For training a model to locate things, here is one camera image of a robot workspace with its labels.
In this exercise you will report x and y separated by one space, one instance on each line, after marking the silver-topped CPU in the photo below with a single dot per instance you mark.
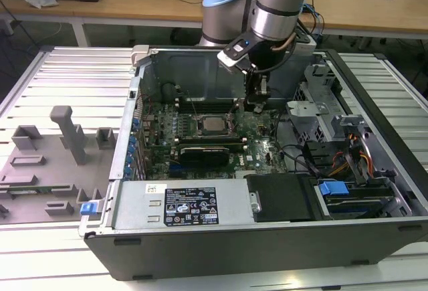
215 123

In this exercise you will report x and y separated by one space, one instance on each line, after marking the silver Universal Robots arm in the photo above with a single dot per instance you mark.
281 3

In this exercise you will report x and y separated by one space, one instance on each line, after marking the black RAM slot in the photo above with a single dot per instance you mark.
207 111
214 141
207 108
234 148
207 105
207 102

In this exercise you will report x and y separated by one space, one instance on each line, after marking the CPU socket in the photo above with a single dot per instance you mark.
198 124

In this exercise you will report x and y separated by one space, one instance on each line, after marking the blue slot retainer clip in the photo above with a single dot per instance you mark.
133 141
131 150
127 170
129 160
135 124

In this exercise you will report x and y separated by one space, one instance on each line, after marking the silver disk bay cage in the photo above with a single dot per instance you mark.
311 108

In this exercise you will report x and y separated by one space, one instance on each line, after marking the green motherboard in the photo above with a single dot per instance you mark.
254 137

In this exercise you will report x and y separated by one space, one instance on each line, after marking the black graphics card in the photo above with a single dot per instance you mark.
204 157

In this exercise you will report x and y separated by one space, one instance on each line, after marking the black plastic shroud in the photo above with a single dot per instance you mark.
284 197

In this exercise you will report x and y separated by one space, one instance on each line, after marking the long wooden desk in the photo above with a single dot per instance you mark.
133 6

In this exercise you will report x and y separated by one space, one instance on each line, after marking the disk with blue carrier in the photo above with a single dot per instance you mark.
332 189

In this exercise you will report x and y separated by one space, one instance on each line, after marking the silver power supply unit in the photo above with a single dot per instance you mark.
140 204

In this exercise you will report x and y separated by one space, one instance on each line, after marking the open black PC case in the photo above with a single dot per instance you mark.
234 254

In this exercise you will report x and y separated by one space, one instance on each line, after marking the blue plastic clip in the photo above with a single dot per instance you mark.
87 209

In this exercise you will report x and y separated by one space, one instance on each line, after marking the grey parts rack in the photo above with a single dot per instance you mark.
50 170

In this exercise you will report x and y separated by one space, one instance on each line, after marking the green RAM stick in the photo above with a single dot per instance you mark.
30 190

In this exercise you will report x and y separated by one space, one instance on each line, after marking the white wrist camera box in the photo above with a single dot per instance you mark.
230 60

